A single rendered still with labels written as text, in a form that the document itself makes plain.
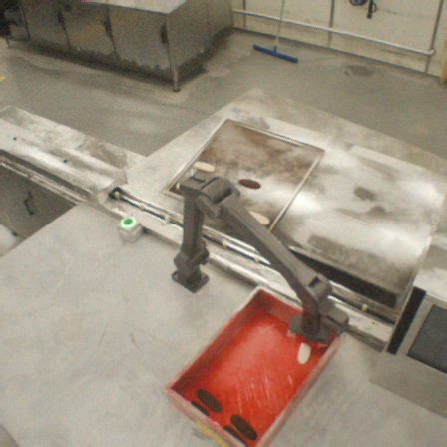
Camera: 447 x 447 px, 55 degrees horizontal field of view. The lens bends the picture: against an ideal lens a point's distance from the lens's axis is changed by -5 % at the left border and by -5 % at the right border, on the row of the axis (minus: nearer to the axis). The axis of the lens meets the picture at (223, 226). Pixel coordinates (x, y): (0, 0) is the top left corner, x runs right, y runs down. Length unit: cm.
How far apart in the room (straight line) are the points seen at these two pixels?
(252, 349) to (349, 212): 66
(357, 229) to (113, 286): 92
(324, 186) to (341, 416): 90
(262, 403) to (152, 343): 41
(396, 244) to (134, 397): 104
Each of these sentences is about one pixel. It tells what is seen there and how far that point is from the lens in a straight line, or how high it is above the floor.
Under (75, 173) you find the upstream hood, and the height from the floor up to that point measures 92.
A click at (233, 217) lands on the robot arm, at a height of 129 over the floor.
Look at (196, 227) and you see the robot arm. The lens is 137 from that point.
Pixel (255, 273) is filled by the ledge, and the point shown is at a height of 86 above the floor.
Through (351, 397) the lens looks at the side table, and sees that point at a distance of 144.
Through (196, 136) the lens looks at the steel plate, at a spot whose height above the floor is 82.
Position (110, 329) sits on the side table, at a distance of 159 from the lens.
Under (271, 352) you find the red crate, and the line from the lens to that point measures 148.
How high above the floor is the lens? 211
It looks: 45 degrees down
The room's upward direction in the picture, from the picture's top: 3 degrees counter-clockwise
